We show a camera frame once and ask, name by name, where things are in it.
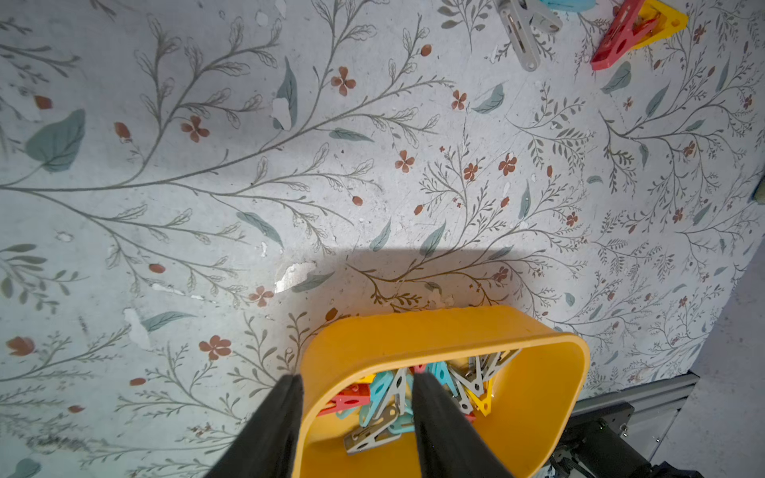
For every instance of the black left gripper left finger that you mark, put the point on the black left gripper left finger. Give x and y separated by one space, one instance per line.
267 444

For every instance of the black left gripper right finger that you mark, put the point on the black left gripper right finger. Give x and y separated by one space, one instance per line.
448 445

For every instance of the yellow clothespin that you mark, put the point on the yellow clothespin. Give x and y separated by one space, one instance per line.
671 21
483 403

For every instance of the yellow plastic storage tray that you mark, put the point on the yellow plastic storage tray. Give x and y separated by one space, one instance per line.
515 380

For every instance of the grey clothespin by pillow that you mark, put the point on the grey clothespin by pillow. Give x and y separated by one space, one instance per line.
482 369

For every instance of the red clothespin near tray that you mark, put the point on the red clothespin near tray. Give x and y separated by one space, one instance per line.
353 396

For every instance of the grey clothespin pile left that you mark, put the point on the grey clothespin pile left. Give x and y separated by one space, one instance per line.
521 19

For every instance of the red clothespin in pile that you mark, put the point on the red clothespin in pile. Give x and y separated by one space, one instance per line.
626 31

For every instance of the teal clothespin in pile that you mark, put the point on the teal clothespin in pile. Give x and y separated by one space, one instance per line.
577 6

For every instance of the yellow clothespin in pile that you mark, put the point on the yellow clothespin in pile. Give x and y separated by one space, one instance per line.
671 21

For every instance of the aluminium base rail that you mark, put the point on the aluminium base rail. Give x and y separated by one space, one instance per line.
618 434

